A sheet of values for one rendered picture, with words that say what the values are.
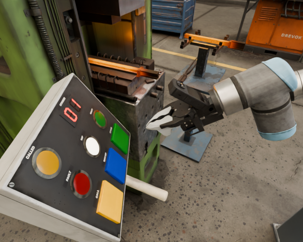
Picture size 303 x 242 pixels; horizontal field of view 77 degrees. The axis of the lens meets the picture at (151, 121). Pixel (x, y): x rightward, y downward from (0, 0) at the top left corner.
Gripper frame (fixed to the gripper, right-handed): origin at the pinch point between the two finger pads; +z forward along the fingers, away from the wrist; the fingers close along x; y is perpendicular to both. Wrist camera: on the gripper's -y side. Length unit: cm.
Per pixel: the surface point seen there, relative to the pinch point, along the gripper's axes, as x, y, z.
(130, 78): 41.3, 2.4, 11.5
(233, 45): 79, 32, -43
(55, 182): -22.5, -14.2, 11.0
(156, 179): 46, 95, 48
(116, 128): 1.7, -2.2, 10.3
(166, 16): 411, 77, 1
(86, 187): -20.4, -7.5, 10.6
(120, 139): -1.0, 0.6, 10.3
